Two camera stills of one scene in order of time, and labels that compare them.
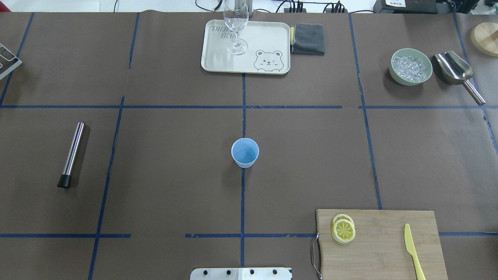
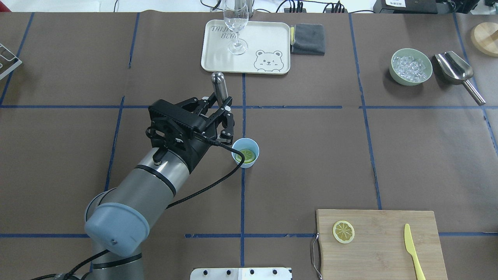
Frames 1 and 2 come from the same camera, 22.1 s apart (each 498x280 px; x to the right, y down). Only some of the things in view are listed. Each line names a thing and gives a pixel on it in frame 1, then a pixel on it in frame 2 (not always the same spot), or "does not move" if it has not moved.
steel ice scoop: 456,70 does not move
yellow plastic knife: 411,248 does not move
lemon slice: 344,231 → 249,155
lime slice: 341,216 → 343,231
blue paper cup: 245,151 does not move
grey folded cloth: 308,39 does not move
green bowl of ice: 410,67 does not move
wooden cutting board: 379,250 does not move
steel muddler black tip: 65,181 → 220,87
